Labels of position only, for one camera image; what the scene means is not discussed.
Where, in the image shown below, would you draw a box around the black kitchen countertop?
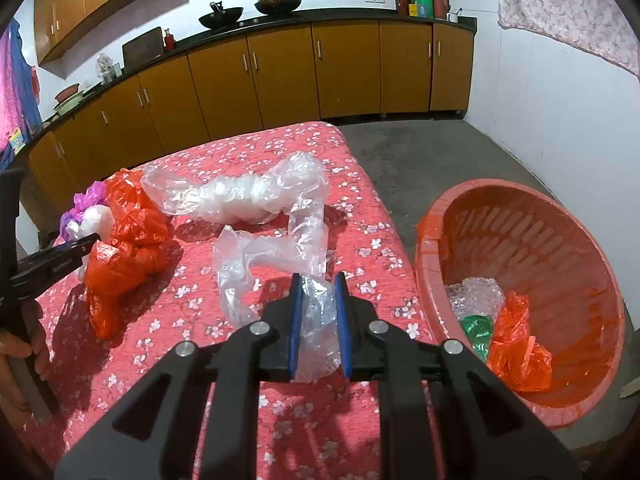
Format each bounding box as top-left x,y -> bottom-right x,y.
0,9 -> 478,171

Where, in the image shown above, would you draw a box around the dark cutting board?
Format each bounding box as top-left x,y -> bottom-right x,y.
122,26 -> 165,64

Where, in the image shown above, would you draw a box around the small clear plastic bag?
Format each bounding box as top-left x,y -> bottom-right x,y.
295,274 -> 347,382

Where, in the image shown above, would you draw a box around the orange plastic bag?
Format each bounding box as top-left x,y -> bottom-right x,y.
104,169 -> 174,262
486,290 -> 554,394
82,239 -> 169,339

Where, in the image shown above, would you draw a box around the wooden lower cabinets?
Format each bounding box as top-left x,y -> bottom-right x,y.
27,17 -> 476,187

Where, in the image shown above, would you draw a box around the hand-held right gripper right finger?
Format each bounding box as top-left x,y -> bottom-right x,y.
334,271 -> 587,480

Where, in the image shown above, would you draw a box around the clear bubble wrap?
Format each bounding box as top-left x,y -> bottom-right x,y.
444,276 -> 506,334

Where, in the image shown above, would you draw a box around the green plastic wrapper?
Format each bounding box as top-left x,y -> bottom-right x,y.
459,314 -> 495,364

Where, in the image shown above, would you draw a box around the pink and blue hanging cloth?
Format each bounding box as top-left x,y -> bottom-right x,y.
0,17 -> 44,162

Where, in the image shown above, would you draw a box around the green basin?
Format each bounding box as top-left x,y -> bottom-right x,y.
53,93 -> 89,116

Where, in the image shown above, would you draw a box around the red plastic basket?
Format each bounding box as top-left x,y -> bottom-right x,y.
414,178 -> 627,430

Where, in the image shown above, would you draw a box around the pink floral hanging sheet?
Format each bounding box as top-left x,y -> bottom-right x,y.
494,0 -> 640,79

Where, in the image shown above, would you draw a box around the white plastic bag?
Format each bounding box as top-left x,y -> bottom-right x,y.
66,204 -> 117,242

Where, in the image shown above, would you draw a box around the purple plastic bag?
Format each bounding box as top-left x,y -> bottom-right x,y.
59,182 -> 109,239

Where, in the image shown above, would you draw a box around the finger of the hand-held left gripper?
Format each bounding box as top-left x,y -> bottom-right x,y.
10,233 -> 103,292

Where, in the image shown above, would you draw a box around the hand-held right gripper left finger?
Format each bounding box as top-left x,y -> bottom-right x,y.
54,272 -> 304,480

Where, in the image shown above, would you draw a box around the crumpled clear plastic bag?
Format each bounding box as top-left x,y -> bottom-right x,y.
214,205 -> 329,327

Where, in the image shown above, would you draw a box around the black lidded wok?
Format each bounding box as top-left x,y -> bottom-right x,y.
253,0 -> 304,16

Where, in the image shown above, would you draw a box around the glass jar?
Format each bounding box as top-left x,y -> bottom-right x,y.
96,52 -> 124,85

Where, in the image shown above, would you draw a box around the red floral mat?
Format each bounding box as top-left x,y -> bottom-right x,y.
20,121 -> 447,480

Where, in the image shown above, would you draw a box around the person's left hand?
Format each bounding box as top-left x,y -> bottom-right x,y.
0,300 -> 52,413

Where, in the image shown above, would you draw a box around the large clear plastic bag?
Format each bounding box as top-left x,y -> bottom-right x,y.
141,151 -> 331,225

